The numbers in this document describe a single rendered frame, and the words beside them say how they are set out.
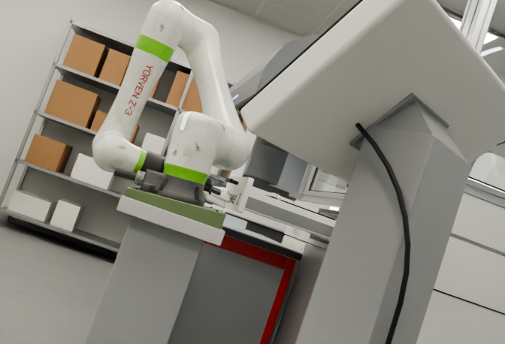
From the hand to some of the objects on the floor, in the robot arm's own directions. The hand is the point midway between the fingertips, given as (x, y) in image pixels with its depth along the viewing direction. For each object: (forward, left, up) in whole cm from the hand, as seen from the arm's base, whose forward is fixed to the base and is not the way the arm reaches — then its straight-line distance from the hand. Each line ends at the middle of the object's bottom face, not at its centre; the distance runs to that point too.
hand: (217, 197), depth 185 cm
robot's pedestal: (-17, -19, -82) cm, 86 cm away
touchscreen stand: (+16, -88, -84) cm, 123 cm away
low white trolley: (-4, +47, -85) cm, 97 cm away
